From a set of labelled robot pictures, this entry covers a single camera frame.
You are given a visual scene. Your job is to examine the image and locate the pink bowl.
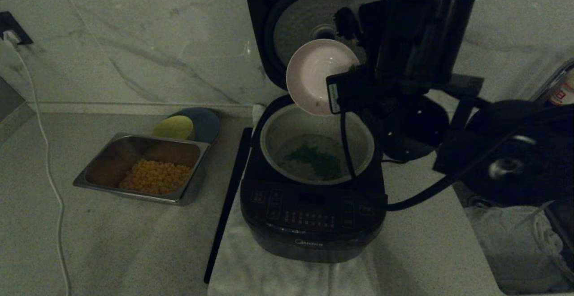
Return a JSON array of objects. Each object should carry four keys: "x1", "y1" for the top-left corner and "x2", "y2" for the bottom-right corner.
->
[{"x1": 286, "y1": 39, "x2": 361, "y2": 117}]

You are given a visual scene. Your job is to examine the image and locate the chopped green vegetables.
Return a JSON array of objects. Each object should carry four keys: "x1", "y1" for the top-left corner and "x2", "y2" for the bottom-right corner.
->
[{"x1": 283, "y1": 145, "x2": 345, "y2": 181}]

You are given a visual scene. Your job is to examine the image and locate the black electric rice cooker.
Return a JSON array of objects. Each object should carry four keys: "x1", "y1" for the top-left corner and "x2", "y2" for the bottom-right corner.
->
[{"x1": 244, "y1": 0, "x2": 425, "y2": 92}]

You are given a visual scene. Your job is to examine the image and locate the grey inner pot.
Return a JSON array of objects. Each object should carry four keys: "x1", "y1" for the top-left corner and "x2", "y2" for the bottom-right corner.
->
[{"x1": 260, "y1": 103, "x2": 375, "y2": 185}]

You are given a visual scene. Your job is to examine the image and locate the small yellow-green bowl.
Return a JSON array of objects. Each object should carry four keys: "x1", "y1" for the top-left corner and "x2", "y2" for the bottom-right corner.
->
[{"x1": 152, "y1": 116, "x2": 196, "y2": 141}]

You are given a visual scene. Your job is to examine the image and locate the blue-grey plate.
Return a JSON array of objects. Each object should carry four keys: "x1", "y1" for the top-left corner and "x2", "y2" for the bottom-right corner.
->
[{"x1": 170, "y1": 108, "x2": 221, "y2": 144}]

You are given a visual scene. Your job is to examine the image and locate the long black strip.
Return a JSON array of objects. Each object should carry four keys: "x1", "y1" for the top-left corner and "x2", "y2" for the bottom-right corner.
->
[{"x1": 204, "y1": 128, "x2": 254, "y2": 283}]

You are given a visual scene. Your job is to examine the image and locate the chrome faucet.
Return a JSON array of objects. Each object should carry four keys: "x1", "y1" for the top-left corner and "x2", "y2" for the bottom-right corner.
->
[{"x1": 529, "y1": 58, "x2": 574, "y2": 104}]

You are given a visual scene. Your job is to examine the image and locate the bottle with red label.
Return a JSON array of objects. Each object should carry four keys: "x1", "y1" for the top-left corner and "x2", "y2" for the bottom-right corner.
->
[{"x1": 549, "y1": 70, "x2": 574, "y2": 106}]

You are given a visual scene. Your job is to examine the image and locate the white towel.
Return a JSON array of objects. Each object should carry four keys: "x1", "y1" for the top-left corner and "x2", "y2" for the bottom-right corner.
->
[{"x1": 207, "y1": 104, "x2": 382, "y2": 296}]

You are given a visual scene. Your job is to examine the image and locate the white crumpled cloth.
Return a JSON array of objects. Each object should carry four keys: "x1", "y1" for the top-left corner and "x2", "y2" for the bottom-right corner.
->
[{"x1": 464, "y1": 204, "x2": 574, "y2": 293}]

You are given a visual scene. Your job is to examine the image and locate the yellow corn kernels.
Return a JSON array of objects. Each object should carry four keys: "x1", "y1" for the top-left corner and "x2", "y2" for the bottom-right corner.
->
[{"x1": 119, "y1": 159, "x2": 192, "y2": 195}]

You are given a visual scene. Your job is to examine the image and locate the stainless steel sink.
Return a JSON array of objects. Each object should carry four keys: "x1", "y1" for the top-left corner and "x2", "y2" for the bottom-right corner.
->
[{"x1": 453, "y1": 184, "x2": 574, "y2": 294}]

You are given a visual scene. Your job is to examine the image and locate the stainless steel tray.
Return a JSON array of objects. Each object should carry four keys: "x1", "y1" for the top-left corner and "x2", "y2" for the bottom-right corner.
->
[{"x1": 74, "y1": 132, "x2": 211, "y2": 206}]

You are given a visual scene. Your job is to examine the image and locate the white plug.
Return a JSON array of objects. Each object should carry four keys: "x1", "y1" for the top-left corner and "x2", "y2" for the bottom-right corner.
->
[{"x1": 4, "y1": 30, "x2": 23, "y2": 49}]

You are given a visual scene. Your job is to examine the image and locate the white power cable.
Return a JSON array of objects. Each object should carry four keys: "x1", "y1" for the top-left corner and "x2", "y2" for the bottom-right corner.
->
[{"x1": 16, "y1": 47, "x2": 72, "y2": 296}]

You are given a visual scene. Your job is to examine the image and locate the black wall socket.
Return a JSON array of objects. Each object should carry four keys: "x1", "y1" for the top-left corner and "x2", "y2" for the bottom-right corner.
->
[{"x1": 0, "y1": 12, "x2": 35, "y2": 46}]

